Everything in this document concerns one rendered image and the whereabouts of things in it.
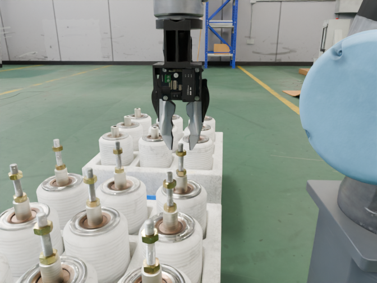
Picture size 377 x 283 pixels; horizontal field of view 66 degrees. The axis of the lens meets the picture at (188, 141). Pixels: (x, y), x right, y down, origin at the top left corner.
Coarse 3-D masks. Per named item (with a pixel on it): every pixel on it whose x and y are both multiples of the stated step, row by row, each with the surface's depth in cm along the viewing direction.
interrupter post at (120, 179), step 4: (124, 172) 55; (116, 176) 55; (120, 176) 54; (124, 176) 55; (116, 180) 55; (120, 180) 55; (124, 180) 55; (116, 184) 55; (120, 184) 55; (124, 184) 55; (120, 188) 55
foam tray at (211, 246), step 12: (156, 204) 63; (216, 204) 63; (216, 216) 59; (216, 228) 55; (132, 240) 52; (204, 240) 52; (216, 240) 52; (132, 252) 53; (204, 252) 50; (216, 252) 49; (132, 264) 46; (204, 264) 46; (216, 264) 46; (204, 276) 44; (216, 276) 44
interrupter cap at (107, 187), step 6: (108, 180) 58; (126, 180) 58; (132, 180) 58; (138, 180) 58; (102, 186) 55; (108, 186) 56; (114, 186) 56; (126, 186) 56; (132, 186) 55; (138, 186) 55; (108, 192) 53; (114, 192) 53; (120, 192) 53; (126, 192) 53; (132, 192) 54
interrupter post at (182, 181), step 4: (176, 176) 53; (180, 176) 53; (184, 176) 53; (176, 180) 54; (180, 180) 53; (184, 180) 53; (180, 184) 53; (184, 184) 54; (176, 188) 54; (180, 188) 54; (184, 188) 54; (180, 192) 54
